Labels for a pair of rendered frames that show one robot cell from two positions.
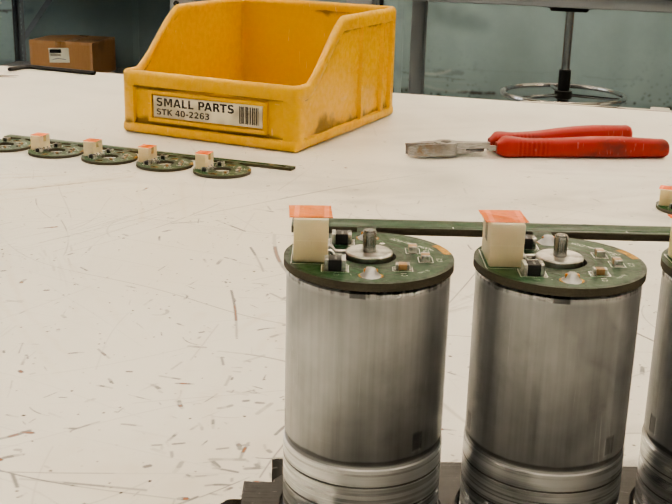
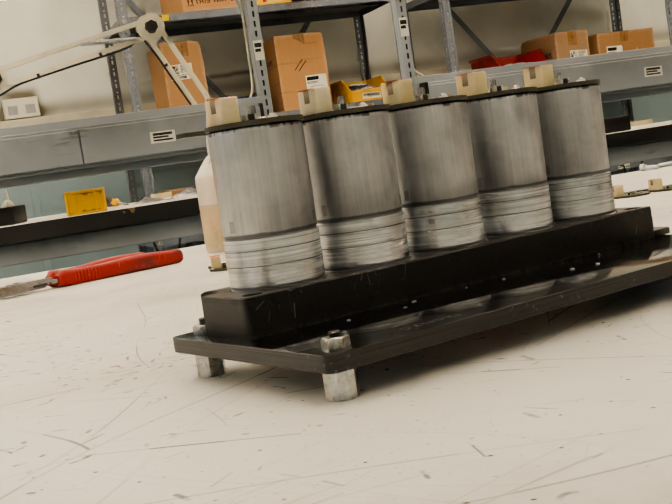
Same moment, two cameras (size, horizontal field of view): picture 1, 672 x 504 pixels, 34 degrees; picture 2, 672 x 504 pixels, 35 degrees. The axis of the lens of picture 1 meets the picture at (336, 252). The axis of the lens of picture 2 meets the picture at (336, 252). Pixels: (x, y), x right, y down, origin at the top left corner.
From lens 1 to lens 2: 0.17 m
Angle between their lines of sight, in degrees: 36
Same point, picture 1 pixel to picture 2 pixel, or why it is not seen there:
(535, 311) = (353, 123)
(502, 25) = not seen: outside the picture
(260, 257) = not seen: outside the picture
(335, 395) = (272, 189)
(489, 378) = (335, 174)
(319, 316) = (253, 144)
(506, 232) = (321, 92)
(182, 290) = not seen: outside the picture
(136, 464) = (56, 386)
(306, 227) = (227, 102)
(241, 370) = (53, 359)
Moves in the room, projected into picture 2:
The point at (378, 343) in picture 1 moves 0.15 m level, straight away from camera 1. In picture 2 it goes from (289, 152) to (84, 185)
